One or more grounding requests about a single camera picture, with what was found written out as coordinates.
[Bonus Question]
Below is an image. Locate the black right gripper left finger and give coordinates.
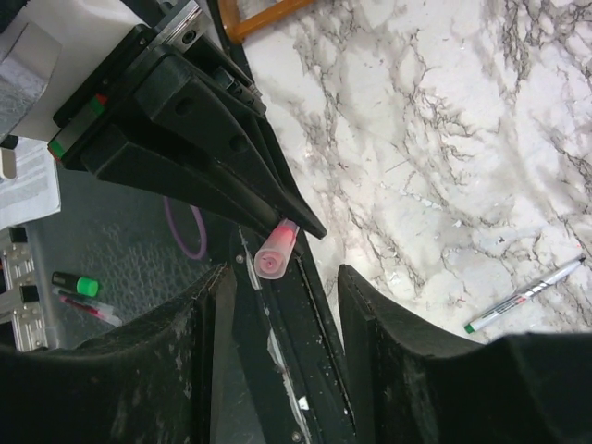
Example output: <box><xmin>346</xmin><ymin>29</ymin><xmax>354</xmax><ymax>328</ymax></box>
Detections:
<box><xmin>1</xmin><ymin>265</ymin><xmax>236</xmax><ymax>443</ymax></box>

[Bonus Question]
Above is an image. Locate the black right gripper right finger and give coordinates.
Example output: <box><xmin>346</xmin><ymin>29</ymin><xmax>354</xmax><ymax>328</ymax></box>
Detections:
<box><xmin>338</xmin><ymin>265</ymin><xmax>591</xmax><ymax>443</ymax></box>

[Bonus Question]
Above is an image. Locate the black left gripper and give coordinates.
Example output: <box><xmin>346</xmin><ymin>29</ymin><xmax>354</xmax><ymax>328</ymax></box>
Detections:
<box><xmin>47</xmin><ymin>1</ymin><xmax>327</xmax><ymax>239</ymax></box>

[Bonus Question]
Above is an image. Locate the pink highlighter pen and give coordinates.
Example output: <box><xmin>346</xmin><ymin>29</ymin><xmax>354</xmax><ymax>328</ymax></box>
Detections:
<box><xmin>254</xmin><ymin>219</ymin><xmax>300</xmax><ymax>280</ymax></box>

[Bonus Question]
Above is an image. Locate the red pen on floor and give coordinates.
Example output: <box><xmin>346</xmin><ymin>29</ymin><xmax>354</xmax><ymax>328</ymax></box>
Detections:
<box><xmin>52</xmin><ymin>288</ymin><xmax>123</xmax><ymax>327</ymax></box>

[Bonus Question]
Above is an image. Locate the orange wooden rack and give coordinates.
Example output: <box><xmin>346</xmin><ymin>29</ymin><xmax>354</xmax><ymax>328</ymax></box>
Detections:
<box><xmin>217</xmin><ymin>0</ymin><xmax>314</xmax><ymax>44</ymax></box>

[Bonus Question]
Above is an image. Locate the black green highlighter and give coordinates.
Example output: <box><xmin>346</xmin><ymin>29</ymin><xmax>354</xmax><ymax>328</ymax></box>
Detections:
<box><xmin>51</xmin><ymin>272</ymin><xmax>99</xmax><ymax>297</ymax></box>

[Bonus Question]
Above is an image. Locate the white paper sheet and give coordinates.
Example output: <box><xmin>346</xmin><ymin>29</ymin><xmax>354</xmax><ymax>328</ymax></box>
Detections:
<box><xmin>1</xmin><ymin>138</ymin><xmax>61</xmax><ymax>229</ymax></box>

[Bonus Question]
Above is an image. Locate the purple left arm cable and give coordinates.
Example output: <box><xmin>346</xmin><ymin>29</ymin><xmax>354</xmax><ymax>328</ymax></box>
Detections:
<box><xmin>162</xmin><ymin>196</ymin><xmax>207</xmax><ymax>260</ymax></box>

